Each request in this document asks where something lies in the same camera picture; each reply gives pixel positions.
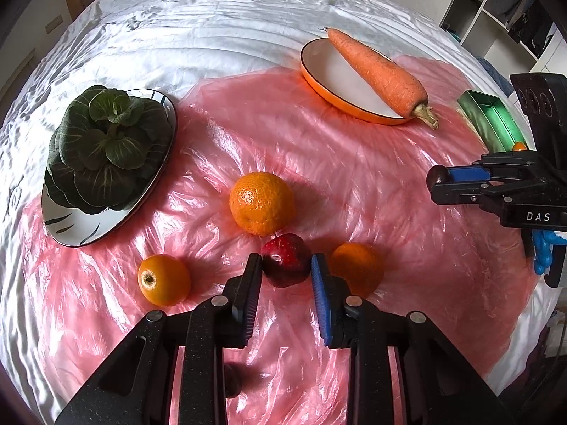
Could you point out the white wardrobe shelving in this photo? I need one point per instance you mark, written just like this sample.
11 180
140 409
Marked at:
483 28

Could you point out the blue gloved hand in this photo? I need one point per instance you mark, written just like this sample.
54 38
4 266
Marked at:
543 242

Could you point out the white black patterned plate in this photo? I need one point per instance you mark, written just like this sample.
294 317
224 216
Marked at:
71 227

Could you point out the large orange mandarin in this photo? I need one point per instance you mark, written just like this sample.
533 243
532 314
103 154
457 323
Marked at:
262 204

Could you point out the pink plastic sheet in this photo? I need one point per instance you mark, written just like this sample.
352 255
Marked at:
353 182

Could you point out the dark plum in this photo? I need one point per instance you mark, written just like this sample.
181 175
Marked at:
438 174

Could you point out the white bed sheet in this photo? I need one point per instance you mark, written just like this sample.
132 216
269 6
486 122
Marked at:
173 45

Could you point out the small smooth yellow-orange fruit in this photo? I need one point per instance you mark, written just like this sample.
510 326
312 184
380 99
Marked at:
164 280

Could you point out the white bowl orange rim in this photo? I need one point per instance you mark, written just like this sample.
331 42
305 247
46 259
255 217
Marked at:
334 80

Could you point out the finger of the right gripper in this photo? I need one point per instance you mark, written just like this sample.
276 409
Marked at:
489 197
505 166

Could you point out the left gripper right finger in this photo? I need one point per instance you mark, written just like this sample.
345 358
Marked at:
403 369

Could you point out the green rectangular tray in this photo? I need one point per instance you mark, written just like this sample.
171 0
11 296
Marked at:
491 120

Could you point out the dark green leafy vegetable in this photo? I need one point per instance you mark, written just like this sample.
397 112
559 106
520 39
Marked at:
108 148

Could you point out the large orange carrot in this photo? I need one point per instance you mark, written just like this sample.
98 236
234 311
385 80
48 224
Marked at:
399 89

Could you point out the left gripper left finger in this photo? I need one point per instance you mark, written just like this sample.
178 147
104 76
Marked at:
134 384

